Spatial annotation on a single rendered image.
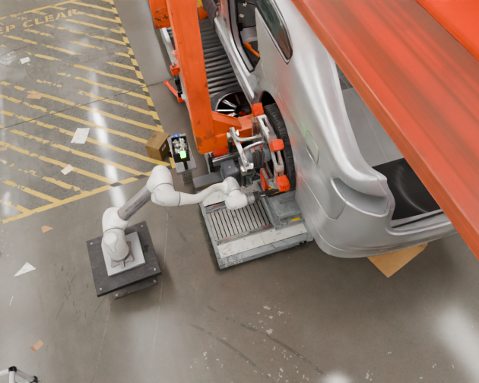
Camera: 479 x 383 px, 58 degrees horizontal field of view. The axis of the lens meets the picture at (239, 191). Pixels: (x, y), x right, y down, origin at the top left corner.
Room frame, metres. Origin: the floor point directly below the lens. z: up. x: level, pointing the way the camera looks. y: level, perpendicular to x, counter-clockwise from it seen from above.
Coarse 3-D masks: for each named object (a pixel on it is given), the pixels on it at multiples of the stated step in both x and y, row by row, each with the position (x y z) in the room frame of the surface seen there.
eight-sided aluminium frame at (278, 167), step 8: (256, 120) 2.22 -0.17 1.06; (264, 120) 2.17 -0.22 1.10; (264, 128) 2.07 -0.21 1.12; (272, 128) 2.06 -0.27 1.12; (272, 136) 1.99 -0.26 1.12; (280, 152) 1.91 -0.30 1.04; (272, 160) 1.89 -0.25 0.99; (280, 160) 1.87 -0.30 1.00; (280, 168) 1.83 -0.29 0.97; (264, 176) 2.07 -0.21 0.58; (272, 176) 2.03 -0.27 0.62; (272, 184) 1.88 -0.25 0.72
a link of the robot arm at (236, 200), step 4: (232, 192) 1.87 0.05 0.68; (236, 192) 1.86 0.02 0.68; (240, 192) 1.87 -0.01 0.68; (232, 196) 1.83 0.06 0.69; (236, 196) 1.83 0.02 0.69; (240, 196) 1.82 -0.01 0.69; (244, 196) 1.82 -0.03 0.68; (228, 200) 1.81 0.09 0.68; (232, 200) 1.80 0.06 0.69; (236, 200) 1.79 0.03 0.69; (240, 200) 1.79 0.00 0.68; (244, 200) 1.80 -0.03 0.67; (228, 204) 1.77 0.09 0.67; (232, 204) 1.77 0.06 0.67; (236, 204) 1.77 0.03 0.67; (240, 204) 1.77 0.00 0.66; (244, 204) 1.78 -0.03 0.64; (228, 208) 1.77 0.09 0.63; (232, 208) 1.76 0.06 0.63; (236, 208) 1.76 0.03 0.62
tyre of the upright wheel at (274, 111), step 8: (272, 104) 2.31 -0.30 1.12; (272, 112) 2.17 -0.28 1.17; (280, 112) 2.16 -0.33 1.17; (272, 120) 2.13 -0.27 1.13; (280, 120) 2.08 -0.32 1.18; (280, 128) 2.02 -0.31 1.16; (280, 136) 1.99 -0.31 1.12; (288, 136) 1.96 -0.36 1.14; (288, 144) 1.91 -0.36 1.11; (288, 152) 1.88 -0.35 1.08; (288, 160) 1.84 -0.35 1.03; (288, 168) 1.82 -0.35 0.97; (288, 176) 1.81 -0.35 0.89
